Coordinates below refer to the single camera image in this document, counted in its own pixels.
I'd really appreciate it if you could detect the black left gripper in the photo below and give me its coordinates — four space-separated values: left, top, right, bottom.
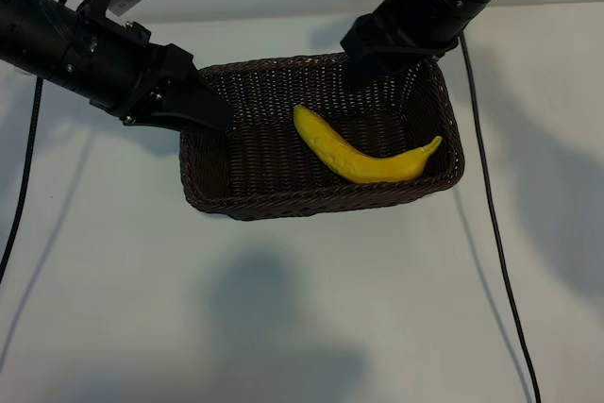
65 6 236 134

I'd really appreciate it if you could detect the dark brown woven basket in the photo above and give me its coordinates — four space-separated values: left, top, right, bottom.
178 52 468 223

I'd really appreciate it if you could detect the yellow banana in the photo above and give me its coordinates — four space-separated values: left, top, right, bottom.
292 104 445 185

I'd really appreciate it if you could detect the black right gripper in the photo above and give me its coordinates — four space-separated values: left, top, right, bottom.
339 0 493 93

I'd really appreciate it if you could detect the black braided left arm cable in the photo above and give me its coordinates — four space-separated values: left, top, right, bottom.
0 0 109 284

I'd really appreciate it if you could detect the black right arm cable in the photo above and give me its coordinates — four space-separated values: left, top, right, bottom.
459 30 543 403

